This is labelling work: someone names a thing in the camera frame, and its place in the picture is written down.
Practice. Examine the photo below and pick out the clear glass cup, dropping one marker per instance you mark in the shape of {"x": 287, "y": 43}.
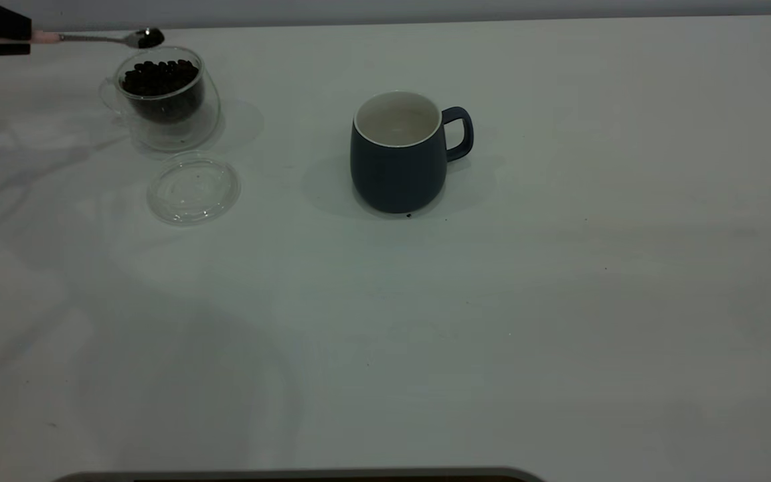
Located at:
{"x": 171, "y": 130}

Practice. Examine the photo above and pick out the dark coffee beans pile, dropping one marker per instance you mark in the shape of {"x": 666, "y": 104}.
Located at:
{"x": 161, "y": 84}

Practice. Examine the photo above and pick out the dark grey ceramic mug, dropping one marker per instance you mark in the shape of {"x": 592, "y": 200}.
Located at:
{"x": 395, "y": 174}

